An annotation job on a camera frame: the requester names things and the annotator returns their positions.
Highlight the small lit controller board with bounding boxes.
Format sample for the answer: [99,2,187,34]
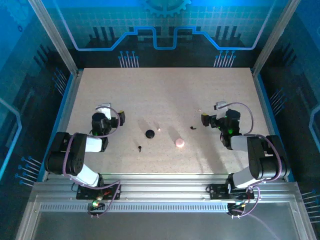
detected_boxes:
[89,197,106,210]
[233,199,247,210]

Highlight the grey metal panel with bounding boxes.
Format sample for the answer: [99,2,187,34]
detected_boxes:
[14,194,317,240]

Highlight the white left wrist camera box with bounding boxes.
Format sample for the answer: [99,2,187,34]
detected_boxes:
[95,102,113,120]

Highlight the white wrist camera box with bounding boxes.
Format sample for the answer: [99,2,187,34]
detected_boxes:
[213,101,228,120]
[95,102,113,120]

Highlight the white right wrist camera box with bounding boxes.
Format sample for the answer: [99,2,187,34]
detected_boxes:
[213,101,228,120]

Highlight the aluminium table side rail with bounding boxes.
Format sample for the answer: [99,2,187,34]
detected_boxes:
[251,69,290,182]
[41,69,83,182]

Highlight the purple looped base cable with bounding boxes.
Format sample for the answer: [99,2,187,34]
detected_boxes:
[86,180,123,219]
[228,186,279,240]

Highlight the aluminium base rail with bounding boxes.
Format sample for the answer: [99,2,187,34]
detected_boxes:
[32,173,301,202]

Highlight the aluminium frame post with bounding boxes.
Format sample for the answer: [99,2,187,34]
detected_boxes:
[27,0,81,76]
[251,0,302,76]

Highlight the grey slotted cable duct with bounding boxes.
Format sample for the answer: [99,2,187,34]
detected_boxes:
[39,203,230,213]

